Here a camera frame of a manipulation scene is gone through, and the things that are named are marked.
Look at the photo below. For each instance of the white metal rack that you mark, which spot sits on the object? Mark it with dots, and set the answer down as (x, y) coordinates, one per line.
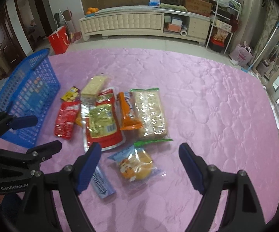
(215, 12)

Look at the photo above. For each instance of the pile of oranges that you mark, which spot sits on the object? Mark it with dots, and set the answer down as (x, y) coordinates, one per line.
(91, 10)

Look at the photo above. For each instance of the small yellow snack packet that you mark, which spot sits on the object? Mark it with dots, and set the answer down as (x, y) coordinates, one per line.
(78, 121)

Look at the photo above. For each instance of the blue plastic basket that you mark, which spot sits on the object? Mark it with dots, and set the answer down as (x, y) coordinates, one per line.
(30, 87)

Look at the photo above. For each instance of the orange box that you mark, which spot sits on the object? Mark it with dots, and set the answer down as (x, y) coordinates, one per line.
(174, 27)

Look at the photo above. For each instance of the red paper bag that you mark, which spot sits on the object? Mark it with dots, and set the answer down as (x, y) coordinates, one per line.
(58, 41)

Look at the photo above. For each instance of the cream tv cabinet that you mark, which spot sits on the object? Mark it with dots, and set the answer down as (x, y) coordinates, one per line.
(129, 21)

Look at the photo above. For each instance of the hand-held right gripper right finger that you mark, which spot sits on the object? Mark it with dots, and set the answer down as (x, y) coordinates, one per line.
(190, 168)

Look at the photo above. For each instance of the clear bun packet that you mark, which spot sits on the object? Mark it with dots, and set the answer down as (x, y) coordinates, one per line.
(135, 168)

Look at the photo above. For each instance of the white paper roll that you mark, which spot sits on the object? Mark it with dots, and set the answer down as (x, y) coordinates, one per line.
(183, 32)

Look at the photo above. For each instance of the purple and yellow snack packet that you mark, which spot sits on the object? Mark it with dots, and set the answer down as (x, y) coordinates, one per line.
(71, 94)

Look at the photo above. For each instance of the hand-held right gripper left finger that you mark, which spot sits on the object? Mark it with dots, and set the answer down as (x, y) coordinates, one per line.
(88, 171)

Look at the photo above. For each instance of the pink gift bag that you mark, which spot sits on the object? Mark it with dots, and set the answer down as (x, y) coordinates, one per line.
(242, 55)

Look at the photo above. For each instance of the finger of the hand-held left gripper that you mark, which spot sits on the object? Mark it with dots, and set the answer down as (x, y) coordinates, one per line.
(45, 149)
(24, 122)

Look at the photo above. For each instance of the blue tissue box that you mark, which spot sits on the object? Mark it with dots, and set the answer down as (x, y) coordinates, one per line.
(154, 2)

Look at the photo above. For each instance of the pink quilted tablecloth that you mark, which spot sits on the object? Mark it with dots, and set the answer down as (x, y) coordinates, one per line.
(214, 101)

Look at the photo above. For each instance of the small red snack packet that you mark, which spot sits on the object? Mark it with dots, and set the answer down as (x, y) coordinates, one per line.
(65, 120)

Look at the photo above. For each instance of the large red and green packet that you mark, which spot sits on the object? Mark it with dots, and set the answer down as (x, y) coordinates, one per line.
(103, 123)

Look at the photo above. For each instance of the green cushion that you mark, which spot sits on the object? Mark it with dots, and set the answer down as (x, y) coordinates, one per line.
(173, 7)

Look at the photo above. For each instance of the orange snack packet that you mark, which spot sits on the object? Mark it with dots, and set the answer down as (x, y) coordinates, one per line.
(127, 117)

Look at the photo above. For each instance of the blue wafer packet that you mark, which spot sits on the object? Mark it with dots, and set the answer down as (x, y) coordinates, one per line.
(103, 185)

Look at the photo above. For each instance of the large green-ended cracker packet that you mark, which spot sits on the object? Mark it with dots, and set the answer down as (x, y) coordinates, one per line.
(151, 116)

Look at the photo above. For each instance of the small clear cracker packet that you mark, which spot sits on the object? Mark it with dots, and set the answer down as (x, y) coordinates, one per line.
(93, 85)

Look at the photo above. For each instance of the brown cardboard box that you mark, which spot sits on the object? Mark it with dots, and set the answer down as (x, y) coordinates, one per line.
(198, 6)

